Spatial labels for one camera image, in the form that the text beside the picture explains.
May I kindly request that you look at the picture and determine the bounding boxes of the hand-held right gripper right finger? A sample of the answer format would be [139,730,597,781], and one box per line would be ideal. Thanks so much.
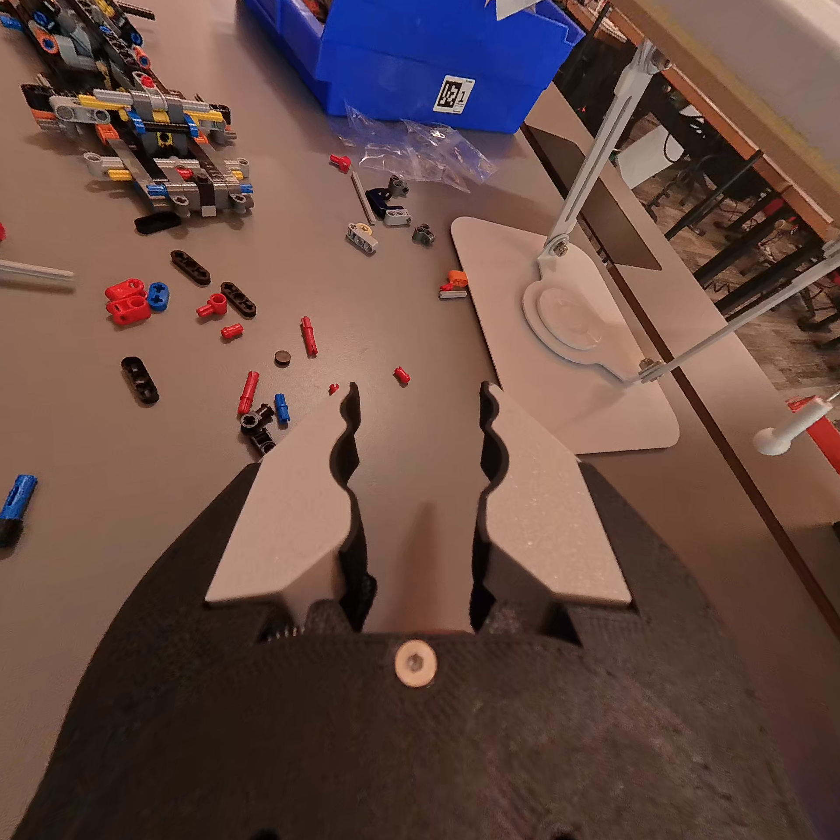
[470,381,632,633]

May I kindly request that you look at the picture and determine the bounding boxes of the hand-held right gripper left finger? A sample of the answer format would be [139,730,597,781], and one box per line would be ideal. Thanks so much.
[205,382,376,632]

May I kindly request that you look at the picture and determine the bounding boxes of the long light grey lego axle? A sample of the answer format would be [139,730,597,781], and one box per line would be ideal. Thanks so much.
[0,259,75,284]

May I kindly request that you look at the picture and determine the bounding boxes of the dark grey lego axle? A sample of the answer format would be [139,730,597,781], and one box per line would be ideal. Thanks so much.
[350,171,377,224]

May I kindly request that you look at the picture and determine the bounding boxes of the grey lego chassis assembly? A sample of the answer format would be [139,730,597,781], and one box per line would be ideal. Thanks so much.
[20,69,257,219]

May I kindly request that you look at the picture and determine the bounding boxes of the large lego vehicle model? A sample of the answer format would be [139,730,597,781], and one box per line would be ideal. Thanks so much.
[0,0,156,74]

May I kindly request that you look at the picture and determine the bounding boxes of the white metal desk stand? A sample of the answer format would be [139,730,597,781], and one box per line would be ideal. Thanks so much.
[451,36,840,455]

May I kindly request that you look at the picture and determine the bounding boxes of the blue pin in dark connector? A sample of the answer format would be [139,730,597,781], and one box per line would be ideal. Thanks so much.
[0,474,38,547]

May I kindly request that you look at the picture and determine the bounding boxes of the red plastic part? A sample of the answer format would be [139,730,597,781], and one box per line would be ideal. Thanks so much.
[787,396,840,475]

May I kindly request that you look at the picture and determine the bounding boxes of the clear plastic bag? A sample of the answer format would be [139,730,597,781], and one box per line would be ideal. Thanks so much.
[336,104,494,193]

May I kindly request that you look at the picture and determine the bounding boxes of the wooden desk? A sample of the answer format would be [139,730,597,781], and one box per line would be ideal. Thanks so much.
[609,0,840,245]

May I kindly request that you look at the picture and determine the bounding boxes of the blue plastic bin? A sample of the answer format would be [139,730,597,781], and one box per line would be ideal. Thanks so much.
[238,0,586,136]

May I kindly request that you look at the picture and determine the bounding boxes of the black desk frame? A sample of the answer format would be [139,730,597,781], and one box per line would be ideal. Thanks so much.
[663,151,840,329]

